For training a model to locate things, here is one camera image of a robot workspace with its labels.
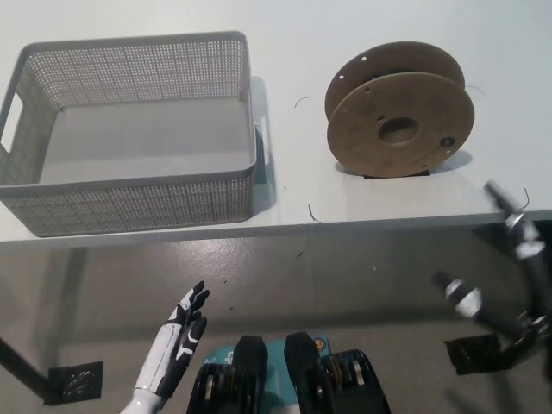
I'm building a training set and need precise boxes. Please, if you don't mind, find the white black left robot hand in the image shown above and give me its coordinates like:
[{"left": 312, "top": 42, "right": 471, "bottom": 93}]
[{"left": 133, "top": 280, "right": 211, "bottom": 400}]

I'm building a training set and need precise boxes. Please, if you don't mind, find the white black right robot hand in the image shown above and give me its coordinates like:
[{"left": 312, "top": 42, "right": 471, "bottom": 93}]
[{"left": 433, "top": 179, "right": 552, "bottom": 342}]

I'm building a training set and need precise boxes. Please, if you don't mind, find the brown cardboard filament spool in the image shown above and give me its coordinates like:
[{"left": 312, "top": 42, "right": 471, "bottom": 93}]
[{"left": 323, "top": 41, "right": 478, "bottom": 179}]

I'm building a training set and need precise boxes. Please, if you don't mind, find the black table leg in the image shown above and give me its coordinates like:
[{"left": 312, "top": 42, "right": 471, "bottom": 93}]
[
  {"left": 0, "top": 334, "right": 57, "bottom": 405},
  {"left": 499, "top": 314, "right": 552, "bottom": 372}
]

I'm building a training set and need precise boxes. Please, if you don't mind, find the grey perforated plastic basket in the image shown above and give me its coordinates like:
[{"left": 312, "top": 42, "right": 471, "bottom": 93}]
[{"left": 0, "top": 29, "right": 273, "bottom": 238}]

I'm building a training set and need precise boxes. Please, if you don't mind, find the dark table frame beam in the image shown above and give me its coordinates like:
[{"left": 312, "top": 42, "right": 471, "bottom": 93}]
[{"left": 472, "top": 217, "right": 552, "bottom": 277}]

